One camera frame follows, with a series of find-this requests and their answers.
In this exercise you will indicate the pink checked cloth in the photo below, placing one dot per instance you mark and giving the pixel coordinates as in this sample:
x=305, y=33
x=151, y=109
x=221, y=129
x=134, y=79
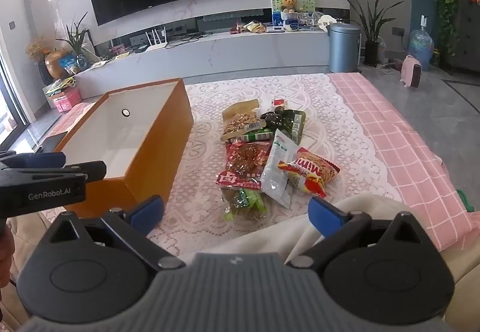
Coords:
x=393, y=137

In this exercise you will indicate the brown teddy bear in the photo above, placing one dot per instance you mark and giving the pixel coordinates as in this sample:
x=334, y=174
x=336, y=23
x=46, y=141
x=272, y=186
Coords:
x=288, y=4

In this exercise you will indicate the green plant in glass vase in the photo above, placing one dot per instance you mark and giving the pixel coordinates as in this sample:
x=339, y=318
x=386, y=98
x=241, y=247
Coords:
x=77, y=39

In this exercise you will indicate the white router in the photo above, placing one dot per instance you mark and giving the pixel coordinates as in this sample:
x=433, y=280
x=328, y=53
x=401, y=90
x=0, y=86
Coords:
x=155, y=48

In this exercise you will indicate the pink heater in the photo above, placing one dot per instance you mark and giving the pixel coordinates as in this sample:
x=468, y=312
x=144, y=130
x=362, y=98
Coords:
x=411, y=71

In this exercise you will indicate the orange cardboard box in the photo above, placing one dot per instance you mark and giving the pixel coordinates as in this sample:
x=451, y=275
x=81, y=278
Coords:
x=161, y=144

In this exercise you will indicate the potted plant in black pot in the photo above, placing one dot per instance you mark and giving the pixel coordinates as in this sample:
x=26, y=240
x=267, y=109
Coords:
x=371, y=51

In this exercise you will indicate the red yellow striped snack bag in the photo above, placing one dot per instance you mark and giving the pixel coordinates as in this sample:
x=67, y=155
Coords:
x=315, y=170

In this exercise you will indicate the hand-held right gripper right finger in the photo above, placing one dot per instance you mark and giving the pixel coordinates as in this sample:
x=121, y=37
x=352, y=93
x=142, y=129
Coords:
x=324, y=217

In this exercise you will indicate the dark green snack packet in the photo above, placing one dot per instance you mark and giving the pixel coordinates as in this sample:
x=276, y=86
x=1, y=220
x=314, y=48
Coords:
x=285, y=122

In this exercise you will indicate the clear green bean packet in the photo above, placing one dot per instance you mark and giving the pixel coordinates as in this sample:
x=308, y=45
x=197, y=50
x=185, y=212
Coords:
x=243, y=204

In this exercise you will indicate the dark grey cabinet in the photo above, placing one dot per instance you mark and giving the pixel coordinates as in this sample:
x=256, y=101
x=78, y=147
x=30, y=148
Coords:
x=467, y=36

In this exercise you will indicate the blue water jug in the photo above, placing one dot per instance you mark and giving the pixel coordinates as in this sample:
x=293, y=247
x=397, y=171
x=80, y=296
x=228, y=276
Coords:
x=420, y=47

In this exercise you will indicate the white lace tablecloth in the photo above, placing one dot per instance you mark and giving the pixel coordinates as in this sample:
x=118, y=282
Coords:
x=337, y=122

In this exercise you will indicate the green label snack packet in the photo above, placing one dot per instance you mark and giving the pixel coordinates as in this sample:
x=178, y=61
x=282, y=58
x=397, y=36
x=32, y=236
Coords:
x=257, y=135

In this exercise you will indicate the green white picture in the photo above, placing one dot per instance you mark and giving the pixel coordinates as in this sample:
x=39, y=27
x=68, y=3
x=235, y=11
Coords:
x=305, y=4

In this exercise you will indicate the grey blue trash can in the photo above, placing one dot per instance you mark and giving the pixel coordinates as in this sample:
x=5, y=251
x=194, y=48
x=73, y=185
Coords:
x=345, y=51

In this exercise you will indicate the white round device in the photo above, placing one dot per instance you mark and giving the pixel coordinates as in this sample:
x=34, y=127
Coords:
x=326, y=22

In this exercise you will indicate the clear snack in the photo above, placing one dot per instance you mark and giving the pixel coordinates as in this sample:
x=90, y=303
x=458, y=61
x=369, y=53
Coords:
x=275, y=174

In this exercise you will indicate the red snack packet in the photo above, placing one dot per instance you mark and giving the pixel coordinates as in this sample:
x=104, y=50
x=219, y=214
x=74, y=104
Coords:
x=243, y=163

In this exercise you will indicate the bronze vase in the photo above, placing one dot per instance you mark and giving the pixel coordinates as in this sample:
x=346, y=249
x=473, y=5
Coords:
x=56, y=66

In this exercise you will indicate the peanut packet with gold header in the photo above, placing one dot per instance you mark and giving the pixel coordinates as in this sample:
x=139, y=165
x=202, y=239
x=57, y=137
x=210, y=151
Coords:
x=240, y=122

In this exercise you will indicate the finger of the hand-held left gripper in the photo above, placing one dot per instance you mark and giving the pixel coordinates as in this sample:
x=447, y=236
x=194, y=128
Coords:
x=41, y=159
x=88, y=170

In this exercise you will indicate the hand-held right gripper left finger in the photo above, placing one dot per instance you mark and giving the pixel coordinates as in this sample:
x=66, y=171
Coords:
x=148, y=212

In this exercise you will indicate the white marble tv console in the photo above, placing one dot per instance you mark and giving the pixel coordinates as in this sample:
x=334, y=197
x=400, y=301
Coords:
x=225, y=54

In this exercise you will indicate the small red white packet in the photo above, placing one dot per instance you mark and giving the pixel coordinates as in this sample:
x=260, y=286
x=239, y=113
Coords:
x=278, y=102

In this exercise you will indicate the dried flowers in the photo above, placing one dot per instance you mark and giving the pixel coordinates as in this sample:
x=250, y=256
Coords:
x=37, y=49

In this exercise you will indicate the pile of snack packets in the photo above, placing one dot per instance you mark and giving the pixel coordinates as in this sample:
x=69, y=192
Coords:
x=249, y=27

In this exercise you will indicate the wall outlet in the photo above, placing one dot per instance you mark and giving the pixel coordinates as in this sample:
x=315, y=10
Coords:
x=397, y=31

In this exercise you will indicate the pink storage box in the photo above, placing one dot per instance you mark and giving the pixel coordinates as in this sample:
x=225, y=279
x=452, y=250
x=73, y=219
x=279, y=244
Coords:
x=67, y=99

